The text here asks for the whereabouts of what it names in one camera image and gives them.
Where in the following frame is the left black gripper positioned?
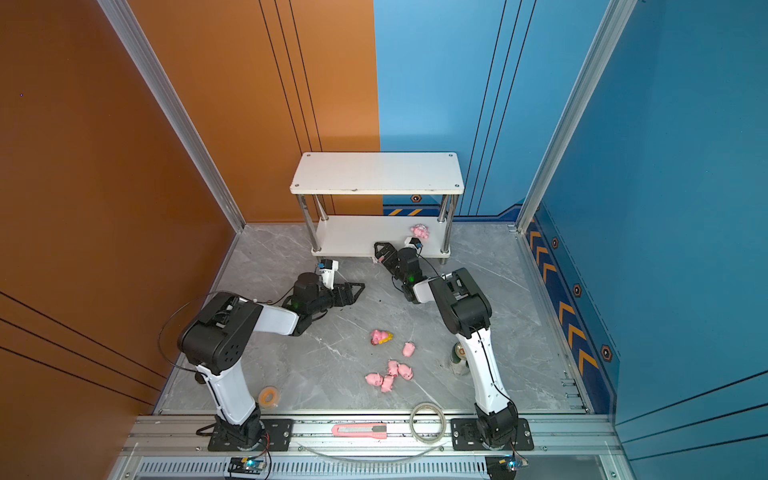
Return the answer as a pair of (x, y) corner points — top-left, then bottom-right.
(308, 282), (365, 318)

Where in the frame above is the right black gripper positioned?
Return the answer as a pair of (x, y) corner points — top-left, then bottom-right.
(375, 243), (410, 287)

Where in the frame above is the pink bow character toy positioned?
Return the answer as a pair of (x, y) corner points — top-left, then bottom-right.
(411, 224), (430, 240)

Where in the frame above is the pink yellow figure toy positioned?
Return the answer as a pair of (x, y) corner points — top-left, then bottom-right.
(370, 329), (393, 346)

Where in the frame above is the white two-tier shelf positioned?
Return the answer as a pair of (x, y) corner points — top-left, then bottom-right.
(290, 152), (464, 262)

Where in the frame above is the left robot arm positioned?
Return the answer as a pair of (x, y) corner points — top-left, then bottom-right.
(177, 272), (365, 436)

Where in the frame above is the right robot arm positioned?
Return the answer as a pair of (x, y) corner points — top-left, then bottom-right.
(373, 242), (519, 448)

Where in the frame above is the pink pig toy middle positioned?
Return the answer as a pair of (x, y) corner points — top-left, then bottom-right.
(387, 360), (399, 377)

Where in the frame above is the pink pig toy left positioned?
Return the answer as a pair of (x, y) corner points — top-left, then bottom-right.
(365, 373), (384, 387)

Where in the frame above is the pink pig toy bottom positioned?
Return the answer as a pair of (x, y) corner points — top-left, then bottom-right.
(380, 375), (395, 393)

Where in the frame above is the pink pig toy right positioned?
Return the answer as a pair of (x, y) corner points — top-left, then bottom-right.
(397, 364), (413, 381)

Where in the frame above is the orange tape roll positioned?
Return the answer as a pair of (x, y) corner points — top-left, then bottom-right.
(257, 386), (280, 409)

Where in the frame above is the pink utility knife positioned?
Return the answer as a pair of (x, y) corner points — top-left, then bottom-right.
(331, 423), (388, 440)

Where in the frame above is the coiled clear tube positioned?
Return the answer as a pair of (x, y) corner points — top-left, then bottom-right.
(408, 402), (447, 446)

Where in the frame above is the left circuit board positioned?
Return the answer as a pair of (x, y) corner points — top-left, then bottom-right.
(226, 457), (268, 479)

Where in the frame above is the circuit board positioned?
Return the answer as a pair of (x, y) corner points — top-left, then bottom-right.
(485, 456), (521, 480)
(226, 457), (268, 479)

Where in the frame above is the right circuit board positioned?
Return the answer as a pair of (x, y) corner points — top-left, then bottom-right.
(485, 456), (521, 480)

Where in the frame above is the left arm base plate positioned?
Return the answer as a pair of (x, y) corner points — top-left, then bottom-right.
(207, 417), (294, 452)

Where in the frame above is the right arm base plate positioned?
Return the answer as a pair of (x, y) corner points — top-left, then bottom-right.
(450, 418), (535, 452)

